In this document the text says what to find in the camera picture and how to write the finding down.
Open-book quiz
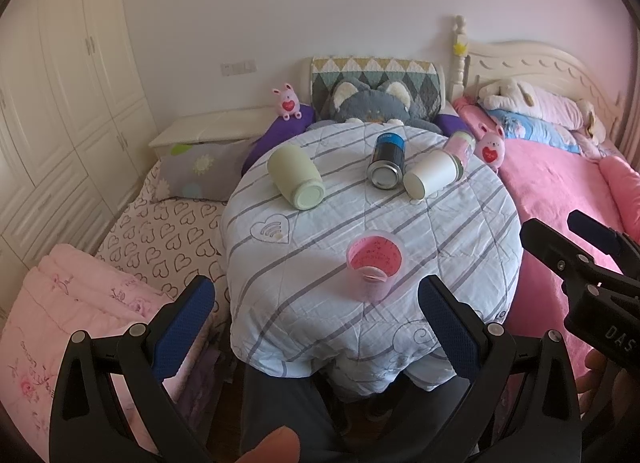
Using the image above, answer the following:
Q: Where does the blue metal can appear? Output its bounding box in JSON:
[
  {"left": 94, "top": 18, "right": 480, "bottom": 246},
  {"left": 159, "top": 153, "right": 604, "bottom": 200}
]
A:
[{"left": 366, "top": 132, "right": 405, "bottom": 191}]

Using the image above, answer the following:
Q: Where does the grey flower pillow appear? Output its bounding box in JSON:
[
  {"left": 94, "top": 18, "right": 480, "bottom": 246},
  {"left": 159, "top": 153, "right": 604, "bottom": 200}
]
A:
[{"left": 150, "top": 138, "right": 259, "bottom": 203}]

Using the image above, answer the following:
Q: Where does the grey cat plush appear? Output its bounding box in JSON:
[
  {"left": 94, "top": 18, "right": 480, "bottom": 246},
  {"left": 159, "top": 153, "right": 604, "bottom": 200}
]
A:
[{"left": 316, "top": 80, "right": 444, "bottom": 134}]

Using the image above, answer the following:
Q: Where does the blue printed pillow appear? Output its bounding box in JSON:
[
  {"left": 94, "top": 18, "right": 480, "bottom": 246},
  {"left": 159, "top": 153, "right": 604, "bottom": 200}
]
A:
[{"left": 486, "top": 108, "right": 584, "bottom": 156}]

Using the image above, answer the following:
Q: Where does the white paper cup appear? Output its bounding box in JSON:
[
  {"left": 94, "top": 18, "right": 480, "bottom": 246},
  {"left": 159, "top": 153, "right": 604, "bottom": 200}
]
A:
[{"left": 403, "top": 150, "right": 463, "bottom": 200}]

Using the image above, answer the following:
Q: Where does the striped light blue quilt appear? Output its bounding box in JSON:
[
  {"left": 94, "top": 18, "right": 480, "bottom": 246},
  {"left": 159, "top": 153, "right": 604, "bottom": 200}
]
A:
[{"left": 220, "top": 121, "right": 524, "bottom": 392}]

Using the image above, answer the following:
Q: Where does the person's left hand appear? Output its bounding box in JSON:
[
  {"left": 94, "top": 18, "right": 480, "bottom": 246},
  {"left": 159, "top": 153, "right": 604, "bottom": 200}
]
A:
[{"left": 235, "top": 429, "right": 303, "bottom": 463}]

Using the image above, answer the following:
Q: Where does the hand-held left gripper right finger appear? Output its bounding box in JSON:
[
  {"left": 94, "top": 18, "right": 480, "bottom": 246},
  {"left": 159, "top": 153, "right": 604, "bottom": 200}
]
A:
[{"left": 417, "top": 274, "right": 584, "bottom": 463}]

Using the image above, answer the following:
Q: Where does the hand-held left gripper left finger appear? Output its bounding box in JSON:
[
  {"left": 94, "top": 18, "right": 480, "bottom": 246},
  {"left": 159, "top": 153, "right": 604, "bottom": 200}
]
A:
[{"left": 48, "top": 274, "right": 217, "bottom": 463}]

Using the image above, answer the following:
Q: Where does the pink glass jar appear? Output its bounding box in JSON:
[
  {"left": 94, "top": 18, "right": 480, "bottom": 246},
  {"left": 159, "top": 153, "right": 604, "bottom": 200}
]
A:
[{"left": 442, "top": 132, "right": 477, "bottom": 178}]

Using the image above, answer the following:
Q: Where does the person's right hand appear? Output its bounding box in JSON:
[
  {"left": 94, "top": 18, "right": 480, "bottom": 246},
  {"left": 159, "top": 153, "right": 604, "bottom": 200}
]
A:
[{"left": 575, "top": 349, "right": 615, "bottom": 419}]

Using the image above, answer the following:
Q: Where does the white wardrobe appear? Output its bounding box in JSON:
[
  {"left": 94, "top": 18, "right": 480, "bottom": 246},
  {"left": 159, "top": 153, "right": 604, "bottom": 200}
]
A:
[{"left": 0, "top": 0, "right": 159, "bottom": 316}]

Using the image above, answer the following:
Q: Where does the pink translucent cup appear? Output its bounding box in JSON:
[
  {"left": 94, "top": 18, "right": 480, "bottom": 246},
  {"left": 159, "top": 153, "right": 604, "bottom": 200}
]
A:
[{"left": 347, "top": 230, "right": 405, "bottom": 303}]

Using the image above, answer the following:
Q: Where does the pink rabbit toy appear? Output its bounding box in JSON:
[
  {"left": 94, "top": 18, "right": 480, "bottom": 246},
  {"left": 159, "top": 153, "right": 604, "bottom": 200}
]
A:
[
  {"left": 271, "top": 83, "right": 304, "bottom": 122},
  {"left": 473, "top": 124, "right": 507, "bottom": 174}
]

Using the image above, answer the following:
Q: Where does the pink floral folded blanket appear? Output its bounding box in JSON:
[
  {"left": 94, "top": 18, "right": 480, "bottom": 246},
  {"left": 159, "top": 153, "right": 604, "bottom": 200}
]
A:
[{"left": 0, "top": 242, "right": 213, "bottom": 460}]

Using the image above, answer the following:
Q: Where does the pink bedspread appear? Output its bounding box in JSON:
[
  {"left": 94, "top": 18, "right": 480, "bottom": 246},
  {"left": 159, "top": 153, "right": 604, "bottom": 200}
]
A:
[{"left": 451, "top": 97, "right": 640, "bottom": 390}]

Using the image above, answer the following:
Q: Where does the cream bed headboard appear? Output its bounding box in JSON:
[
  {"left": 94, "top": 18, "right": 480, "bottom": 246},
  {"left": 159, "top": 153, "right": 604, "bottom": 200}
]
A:
[{"left": 446, "top": 15, "right": 632, "bottom": 156}]

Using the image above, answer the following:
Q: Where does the beige plush toy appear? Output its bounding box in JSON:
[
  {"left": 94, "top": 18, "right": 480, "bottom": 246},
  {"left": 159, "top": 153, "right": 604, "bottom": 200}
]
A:
[{"left": 574, "top": 99, "right": 609, "bottom": 144}]

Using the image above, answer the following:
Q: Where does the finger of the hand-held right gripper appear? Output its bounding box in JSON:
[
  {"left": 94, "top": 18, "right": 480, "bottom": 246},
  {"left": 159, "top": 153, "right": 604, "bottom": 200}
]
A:
[
  {"left": 520, "top": 217, "right": 609, "bottom": 290},
  {"left": 567, "top": 210, "right": 627, "bottom": 265}
]

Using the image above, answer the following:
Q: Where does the white dog plush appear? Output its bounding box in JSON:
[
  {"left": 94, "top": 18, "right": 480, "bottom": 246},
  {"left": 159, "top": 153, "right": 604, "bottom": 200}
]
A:
[
  {"left": 515, "top": 87, "right": 597, "bottom": 132},
  {"left": 475, "top": 78, "right": 540, "bottom": 112}
]

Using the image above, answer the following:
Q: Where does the light green cup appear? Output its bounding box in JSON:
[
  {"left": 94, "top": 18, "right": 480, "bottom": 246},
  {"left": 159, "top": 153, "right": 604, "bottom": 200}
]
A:
[{"left": 267, "top": 144, "right": 326, "bottom": 212}]

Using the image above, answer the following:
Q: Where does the heart print bedsheet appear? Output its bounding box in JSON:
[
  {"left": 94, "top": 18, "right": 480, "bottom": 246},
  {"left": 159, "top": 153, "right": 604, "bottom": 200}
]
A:
[{"left": 94, "top": 159, "right": 232, "bottom": 306}]

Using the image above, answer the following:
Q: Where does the diamond patterned cushion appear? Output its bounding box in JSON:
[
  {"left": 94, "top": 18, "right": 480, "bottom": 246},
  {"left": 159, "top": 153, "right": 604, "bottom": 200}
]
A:
[{"left": 310, "top": 57, "right": 447, "bottom": 116}]

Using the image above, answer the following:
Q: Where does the pink bolster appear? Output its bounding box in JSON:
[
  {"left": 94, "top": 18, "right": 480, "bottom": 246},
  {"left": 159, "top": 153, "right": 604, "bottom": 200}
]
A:
[{"left": 597, "top": 155, "right": 640, "bottom": 224}]

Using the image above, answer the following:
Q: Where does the purple pillow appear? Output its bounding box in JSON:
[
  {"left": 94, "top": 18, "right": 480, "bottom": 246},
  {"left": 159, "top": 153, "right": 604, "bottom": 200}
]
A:
[
  {"left": 434, "top": 112, "right": 474, "bottom": 138},
  {"left": 241, "top": 104, "right": 317, "bottom": 174}
]

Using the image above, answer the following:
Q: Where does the white storage bench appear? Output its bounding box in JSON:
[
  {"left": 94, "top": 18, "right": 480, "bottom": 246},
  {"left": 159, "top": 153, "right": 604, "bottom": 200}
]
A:
[{"left": 148, "top": 106, "right": 284, "bottom": 160}]

